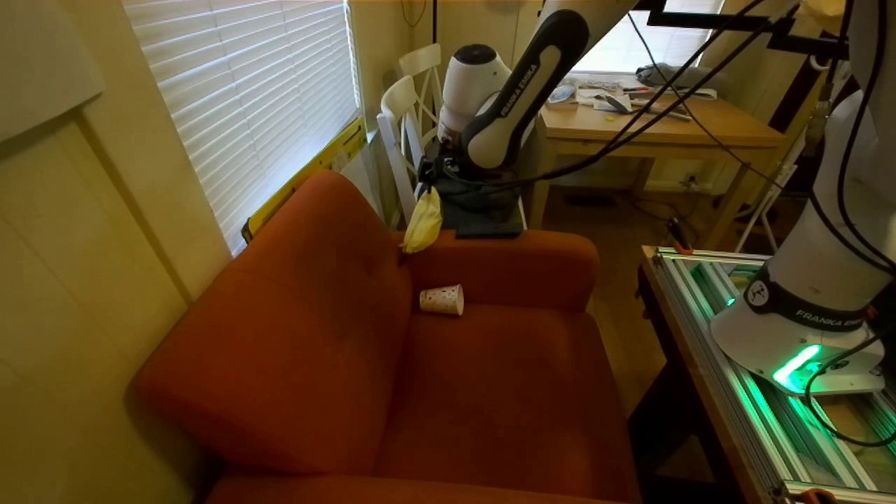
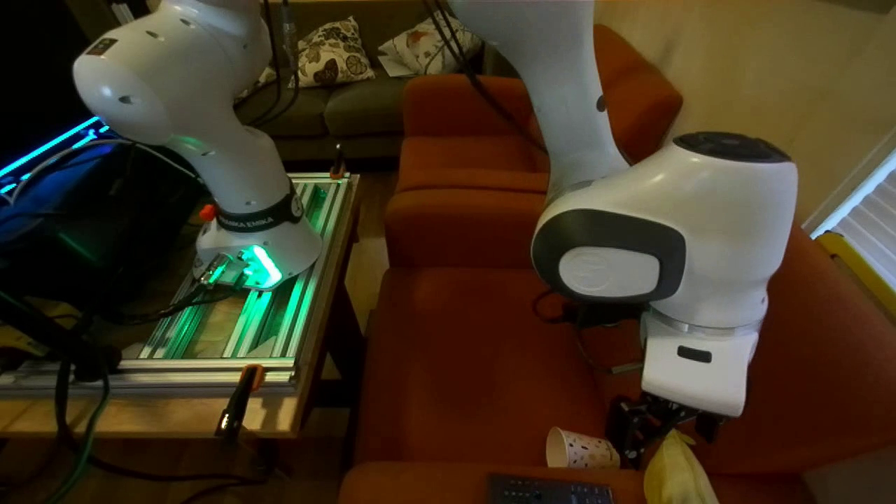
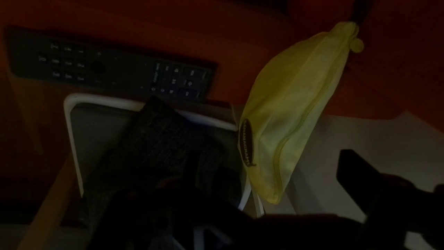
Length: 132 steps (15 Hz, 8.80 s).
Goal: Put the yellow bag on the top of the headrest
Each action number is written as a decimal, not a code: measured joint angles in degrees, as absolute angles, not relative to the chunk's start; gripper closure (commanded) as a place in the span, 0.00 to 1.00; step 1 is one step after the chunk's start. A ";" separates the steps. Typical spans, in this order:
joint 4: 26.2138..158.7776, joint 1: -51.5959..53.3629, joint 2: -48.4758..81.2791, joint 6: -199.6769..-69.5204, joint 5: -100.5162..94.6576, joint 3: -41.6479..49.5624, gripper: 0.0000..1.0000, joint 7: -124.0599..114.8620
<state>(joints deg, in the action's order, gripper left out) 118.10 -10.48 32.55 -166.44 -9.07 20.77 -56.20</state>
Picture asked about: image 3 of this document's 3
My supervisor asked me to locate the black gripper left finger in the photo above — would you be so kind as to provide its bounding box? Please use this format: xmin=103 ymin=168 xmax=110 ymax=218
xmin=183 ymin=148 xmax=203 ymax=188

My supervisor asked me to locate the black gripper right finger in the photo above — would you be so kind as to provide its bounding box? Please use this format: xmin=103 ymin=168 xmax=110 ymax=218
xmin=335 ymin=147 xmax=444 ymax=250

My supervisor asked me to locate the yellow cloth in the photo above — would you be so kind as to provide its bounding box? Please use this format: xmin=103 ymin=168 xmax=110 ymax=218
xmin=235 ymin=20 xmax=364 ymax=206

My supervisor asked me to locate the black remote control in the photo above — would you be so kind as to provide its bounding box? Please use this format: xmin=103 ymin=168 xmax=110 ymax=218
xmin=4 ymin=26 xmax=219 ymax=101

